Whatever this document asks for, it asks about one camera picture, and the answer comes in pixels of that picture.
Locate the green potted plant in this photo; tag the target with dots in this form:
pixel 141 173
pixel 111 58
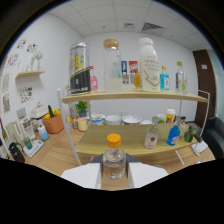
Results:
pixel 81 107

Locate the blue liquid bottle silver cap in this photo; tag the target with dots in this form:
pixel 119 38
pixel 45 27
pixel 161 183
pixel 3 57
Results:
pixel 173 136

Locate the yellow jar red white lid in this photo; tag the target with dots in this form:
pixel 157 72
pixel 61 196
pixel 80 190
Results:
pixel 170 115

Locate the white tray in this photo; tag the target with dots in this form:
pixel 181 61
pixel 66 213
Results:
pixel 35 149

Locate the white notebook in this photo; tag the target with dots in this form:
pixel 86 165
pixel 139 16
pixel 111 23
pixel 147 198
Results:
pixel 200 147

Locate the white bowl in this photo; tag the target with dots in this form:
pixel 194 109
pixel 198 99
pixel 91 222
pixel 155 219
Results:
pixel 113 120
pixel 146 122
pixel 131 119

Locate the black cylindrical object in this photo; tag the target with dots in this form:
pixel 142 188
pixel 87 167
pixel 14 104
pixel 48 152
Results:
pixel 198 137

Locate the pink liquid bottle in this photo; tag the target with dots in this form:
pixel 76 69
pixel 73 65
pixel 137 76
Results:
pixel 94 81

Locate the clear bottle orange cap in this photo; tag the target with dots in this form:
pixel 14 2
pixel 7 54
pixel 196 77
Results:
pixel 114 163

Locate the white and blue canister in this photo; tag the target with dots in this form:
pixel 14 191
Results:
pixel 43 133

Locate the clear bottle red label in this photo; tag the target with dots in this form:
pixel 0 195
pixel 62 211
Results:
pixel 151 138

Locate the blue patterned bowl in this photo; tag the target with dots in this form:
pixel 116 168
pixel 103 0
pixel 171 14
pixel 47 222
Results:
pixel 96 119

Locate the brown door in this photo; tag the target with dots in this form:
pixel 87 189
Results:
pixel 201 86

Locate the ceiling air vent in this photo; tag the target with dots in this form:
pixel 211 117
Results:
pixel 152 26

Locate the two-tier wooden shelf rack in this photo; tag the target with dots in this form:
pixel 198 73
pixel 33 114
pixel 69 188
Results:
pixel 133 136

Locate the clear bottle green cap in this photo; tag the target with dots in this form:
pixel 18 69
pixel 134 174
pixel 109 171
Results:
pixel 180 80

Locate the light blue bottle yellow cap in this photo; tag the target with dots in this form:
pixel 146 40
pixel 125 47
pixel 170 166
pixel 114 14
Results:
pixel 164 81

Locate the wooden wall shelf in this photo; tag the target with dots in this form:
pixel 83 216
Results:
pixel 30 73

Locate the white kitchen appliance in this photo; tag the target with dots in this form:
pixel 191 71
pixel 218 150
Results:
pixel 39 111

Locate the black office chair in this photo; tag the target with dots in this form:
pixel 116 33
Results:
pixel 215 136

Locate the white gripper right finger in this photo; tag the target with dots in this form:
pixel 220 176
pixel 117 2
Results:
pixel 146 173

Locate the green and white cup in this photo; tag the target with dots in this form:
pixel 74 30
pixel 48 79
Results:
pixel 161 118

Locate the red wall poster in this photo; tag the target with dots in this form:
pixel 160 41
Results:
pixel 133 66

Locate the large white bottle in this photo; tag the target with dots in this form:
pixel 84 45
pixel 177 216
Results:
pixel 149 66

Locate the black kettle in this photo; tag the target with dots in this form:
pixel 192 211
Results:
pixel 16 153

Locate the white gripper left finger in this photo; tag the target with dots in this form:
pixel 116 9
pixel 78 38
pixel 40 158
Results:
pixel 81 175

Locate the tall glass bottle cork lid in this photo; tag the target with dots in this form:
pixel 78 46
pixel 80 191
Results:
pixel 112 66

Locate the orange storage basket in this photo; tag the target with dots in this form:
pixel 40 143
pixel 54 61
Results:
pixel 53 125

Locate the blue wall poster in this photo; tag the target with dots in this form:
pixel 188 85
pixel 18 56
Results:
pixel 124 66

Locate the green lime bottle dark cap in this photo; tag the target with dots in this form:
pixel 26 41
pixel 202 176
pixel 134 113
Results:
pixel 189 135

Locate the grey printed wall sheet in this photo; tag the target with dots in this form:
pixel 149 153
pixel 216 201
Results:
pixel 125 79
pixel 132 79

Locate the yellow mug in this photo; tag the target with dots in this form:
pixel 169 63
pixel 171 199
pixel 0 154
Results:
pixel 82 125

